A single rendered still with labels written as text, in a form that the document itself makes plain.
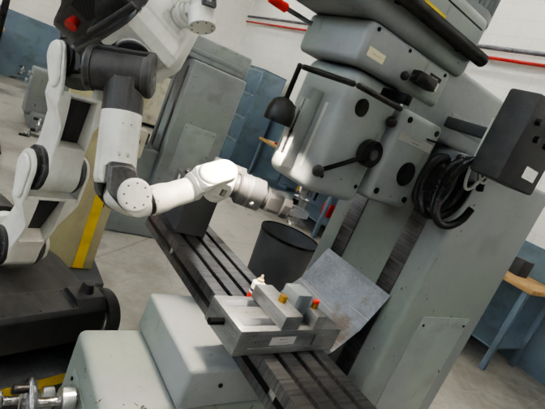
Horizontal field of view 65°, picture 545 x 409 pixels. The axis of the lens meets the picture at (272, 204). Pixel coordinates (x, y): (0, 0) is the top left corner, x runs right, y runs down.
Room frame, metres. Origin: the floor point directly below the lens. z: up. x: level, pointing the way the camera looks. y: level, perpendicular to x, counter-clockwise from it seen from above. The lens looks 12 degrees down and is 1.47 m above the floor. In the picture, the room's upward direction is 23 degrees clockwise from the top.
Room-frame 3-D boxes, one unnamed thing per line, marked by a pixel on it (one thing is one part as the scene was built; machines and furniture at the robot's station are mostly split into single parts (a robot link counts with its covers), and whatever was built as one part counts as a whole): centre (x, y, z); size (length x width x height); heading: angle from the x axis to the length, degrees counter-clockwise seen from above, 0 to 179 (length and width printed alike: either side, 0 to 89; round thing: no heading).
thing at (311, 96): (1.12, 0.02, 1.45); 0.04 x 0.04 x 0.21; 39
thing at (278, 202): (1.16, 0.02, 1.23); 0.13 x 0.12 x 0.10; 14
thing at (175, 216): (1.61, 0.30, 1.01); 0.22 x 0.12 x 0.20; 32
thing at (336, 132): (1.19, -0.07, 1.47); 0.21 x 0.19 x 0.32; 39
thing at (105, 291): (1.46, 0.44, 0.50); 0.20 x 0.05 x 0.20; 55
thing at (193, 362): (1.18, -0.07, 0.77); 0.50 x 0.35 x 0.12; 129
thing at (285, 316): (1.04, -0.11, 1.00); 0.15 x 0.06 x 0.04; 41
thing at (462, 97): (1.50, -0.46, 1.66); 0.80 x 0.23 x 0.20; 129
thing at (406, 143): (1.30, -0.22, 1.47); 0.24 x 0.19 x 0.26; 39
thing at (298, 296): (1.08, -0.16, 1.03); 0.06 x 0.05 x 0.06; 41
